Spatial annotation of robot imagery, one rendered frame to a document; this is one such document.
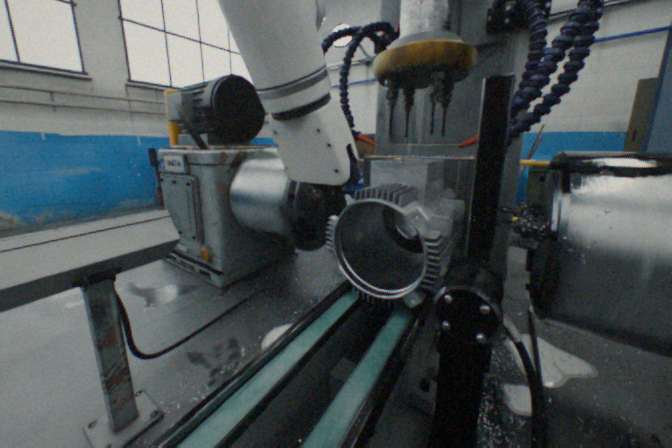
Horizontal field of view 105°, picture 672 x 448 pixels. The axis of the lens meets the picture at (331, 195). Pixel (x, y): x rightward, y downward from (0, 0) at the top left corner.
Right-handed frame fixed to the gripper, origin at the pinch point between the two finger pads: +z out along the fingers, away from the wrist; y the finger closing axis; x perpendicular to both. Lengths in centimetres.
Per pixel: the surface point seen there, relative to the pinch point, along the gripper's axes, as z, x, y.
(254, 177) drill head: 1.9, 5.7, -25.5
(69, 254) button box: -10.9, -24.5, -15.7
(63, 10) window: -125, 190, -546
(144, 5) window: -111, 306, -536
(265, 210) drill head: 6.9, 1.0, -20.6
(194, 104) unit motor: -12, 18, -53
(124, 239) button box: -8.6, -20.3, -15.8
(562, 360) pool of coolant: 36.1, 4.9, 33.3
